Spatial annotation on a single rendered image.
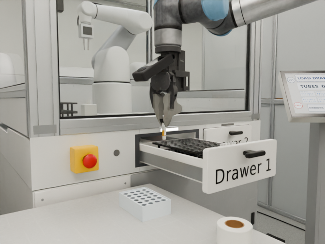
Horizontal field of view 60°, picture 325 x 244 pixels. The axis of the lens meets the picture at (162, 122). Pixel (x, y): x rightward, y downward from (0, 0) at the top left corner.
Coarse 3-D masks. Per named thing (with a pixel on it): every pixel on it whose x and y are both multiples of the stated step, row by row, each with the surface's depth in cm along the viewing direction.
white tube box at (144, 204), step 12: (120, 192) 76; (132, 192) 77; (144, 192) 77; (156, 192) 76; (120, 204) 75; (132, 204) 70; (144, 204) 68; (156, 204) 68; (168, 204) 70; (144, 216) 66; (156, 216) 68
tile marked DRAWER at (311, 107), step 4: (308, 104) 138; (312, 104) 138; (316, 104) 138; (320, 104) 138; (324, 104) 138; (308, 108) 137; (312, 108) 137; (316, 108) 136; (320, 108) 136; (324, 108) 136
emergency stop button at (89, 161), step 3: (87, 156) 78; (90, 156) 78; (93, 156) 78; (84, 159) 77; (87, 159) 77; (90, 159) 78; (93, 159) 78; (96, 159) 79; (84, 162) 77; (87, 162) 77; (90, 162) 78; (93, 162) 78; (96, 162) 79; (84, 165) 77; (87, 165) 77; (90, 165) 78; (93, 165) 79
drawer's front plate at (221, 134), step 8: (208, 128) 114; (216, 128) 115; (224, 128) 118; (232, 128) 120; (240, 128) 124; (248, 128) 127; (208, 136) 112; (216, 136) 115; (224, 136) 118; (232, 136) 121; (240, 136) 124; (248, 136) 127
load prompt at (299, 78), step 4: (296, 76) 149; (300, 76) 149; (304, 76) 149; (308, 76) 149; (312, 76) 148; (316, 76) 148; (320, 76) 148; (324, 76) 148; (296, 80) 148; (300, 80) 147; (304, 80) 147; (308, 80) 147; (312, 80) 147; (316, 80) 147; (320, 80) 146; (324, 80) 146
